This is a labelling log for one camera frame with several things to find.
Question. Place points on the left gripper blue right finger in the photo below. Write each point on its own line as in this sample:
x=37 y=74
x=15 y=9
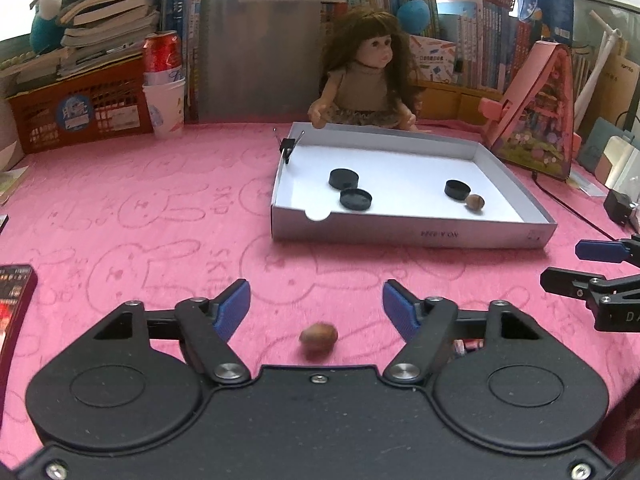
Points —
x=427 y=327

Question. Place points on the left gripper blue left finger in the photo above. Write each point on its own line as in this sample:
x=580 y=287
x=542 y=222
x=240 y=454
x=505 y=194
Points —
x=206 y=325

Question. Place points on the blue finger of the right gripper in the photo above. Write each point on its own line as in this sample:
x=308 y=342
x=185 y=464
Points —
x=613 y=251
x=596 y=290

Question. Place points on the small brown hazelnut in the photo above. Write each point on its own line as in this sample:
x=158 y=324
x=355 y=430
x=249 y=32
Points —
x=318 y=340

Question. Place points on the black round cap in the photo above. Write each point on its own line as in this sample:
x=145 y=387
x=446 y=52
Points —
x=457 y=190

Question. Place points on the small black cap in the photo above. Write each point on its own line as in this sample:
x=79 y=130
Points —
x=355 y=199

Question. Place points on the small black round lid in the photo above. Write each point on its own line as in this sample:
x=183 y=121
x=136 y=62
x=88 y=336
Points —
x=342 y=179

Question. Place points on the black power adapter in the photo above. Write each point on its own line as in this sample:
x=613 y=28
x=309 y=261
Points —
x=619 y=207

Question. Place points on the pink towel mat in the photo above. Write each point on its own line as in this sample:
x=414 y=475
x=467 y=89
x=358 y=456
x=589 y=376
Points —
x=161 y=221

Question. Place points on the pink triangular toy house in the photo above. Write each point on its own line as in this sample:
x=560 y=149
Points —
x=532 y=125

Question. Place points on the grey cardboard tray box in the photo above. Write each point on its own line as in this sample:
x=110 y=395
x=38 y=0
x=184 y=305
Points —
x=405 y=172

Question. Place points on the red makeup palette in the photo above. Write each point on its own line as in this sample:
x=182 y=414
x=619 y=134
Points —
x=17 y=285

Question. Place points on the small black binder clip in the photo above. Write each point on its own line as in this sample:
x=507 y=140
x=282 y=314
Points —
x=288 y=143

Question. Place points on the white lamp stand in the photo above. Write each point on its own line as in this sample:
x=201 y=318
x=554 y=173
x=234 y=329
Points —
x=610 y=38

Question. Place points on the yellow wooden drawer box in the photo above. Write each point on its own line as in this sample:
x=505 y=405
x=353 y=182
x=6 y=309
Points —
x=450 y=102

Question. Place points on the white paper cup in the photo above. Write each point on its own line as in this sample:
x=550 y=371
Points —
x=166 y=108

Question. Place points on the row of shelf books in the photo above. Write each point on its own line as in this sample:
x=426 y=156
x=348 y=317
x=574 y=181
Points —
x=492 y=42

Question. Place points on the colourful stationery box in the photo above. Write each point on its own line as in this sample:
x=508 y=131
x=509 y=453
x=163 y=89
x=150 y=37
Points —
x=434 y=59

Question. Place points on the brown haired doll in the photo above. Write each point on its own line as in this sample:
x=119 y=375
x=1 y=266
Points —
x=366 y=70

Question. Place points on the red cola can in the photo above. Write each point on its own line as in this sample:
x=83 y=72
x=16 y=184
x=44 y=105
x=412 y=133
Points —
x=162 y=58

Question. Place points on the blue plush ball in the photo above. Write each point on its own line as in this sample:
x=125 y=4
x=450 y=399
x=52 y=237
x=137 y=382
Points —
x=414 y=16

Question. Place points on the grey metal bin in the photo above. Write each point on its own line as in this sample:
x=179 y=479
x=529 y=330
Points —
x=258 y=60

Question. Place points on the stack of books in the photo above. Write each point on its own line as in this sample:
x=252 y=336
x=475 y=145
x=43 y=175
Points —
x=96 y=33

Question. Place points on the blue white plush toy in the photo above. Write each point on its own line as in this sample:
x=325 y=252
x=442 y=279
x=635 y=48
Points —
x=46 y=34

